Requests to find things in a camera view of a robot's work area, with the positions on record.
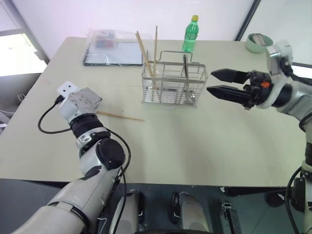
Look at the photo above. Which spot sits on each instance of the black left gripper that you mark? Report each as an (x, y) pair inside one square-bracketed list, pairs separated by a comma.
[(98, 102)]

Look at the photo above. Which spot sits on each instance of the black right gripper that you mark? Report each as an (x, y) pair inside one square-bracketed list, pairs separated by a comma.
[(257, 91)]

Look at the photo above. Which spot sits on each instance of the grey rounded robot shape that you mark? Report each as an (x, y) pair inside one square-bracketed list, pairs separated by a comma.
[(128, 214), (192, 212)]

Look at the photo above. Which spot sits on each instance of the dark flat tray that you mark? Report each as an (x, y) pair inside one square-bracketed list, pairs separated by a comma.
[(114, 54)]

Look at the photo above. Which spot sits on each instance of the green plastic bottle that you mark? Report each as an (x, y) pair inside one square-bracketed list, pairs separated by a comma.
[(190, 36)]

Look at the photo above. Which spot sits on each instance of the clear plastic bag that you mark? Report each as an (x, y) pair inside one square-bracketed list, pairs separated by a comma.
[(122, 41)]

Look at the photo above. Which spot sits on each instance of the wooden chopstick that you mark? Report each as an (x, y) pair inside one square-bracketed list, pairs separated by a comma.
[(155, 48), (143, 53), (122, 116)]

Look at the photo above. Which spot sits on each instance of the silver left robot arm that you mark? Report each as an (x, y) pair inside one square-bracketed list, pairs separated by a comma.
[(97, 185)]

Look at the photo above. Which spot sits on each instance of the metal spoon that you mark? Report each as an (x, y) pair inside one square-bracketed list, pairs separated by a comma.
[(186, 73)]

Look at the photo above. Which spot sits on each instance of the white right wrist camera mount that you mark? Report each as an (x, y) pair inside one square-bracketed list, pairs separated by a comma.
[(276, 70)]

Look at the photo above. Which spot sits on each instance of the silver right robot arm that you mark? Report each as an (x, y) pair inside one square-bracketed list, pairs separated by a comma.
[(300, 97)]

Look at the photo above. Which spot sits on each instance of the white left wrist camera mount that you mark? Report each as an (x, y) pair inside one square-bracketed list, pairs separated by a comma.
[(67, 104)]

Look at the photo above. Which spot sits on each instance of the pale green bowl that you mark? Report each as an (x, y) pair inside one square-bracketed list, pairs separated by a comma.
[(253, 47)]

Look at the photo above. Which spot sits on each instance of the grey card in bowl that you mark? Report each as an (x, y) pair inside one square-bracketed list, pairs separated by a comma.
[(259, 39)]

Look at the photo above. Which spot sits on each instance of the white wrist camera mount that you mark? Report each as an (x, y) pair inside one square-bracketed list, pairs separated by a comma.
[(276, 70), (67, 104)]

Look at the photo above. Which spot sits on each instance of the black bar under table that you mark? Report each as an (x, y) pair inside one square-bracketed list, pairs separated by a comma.
[(253, 191)]

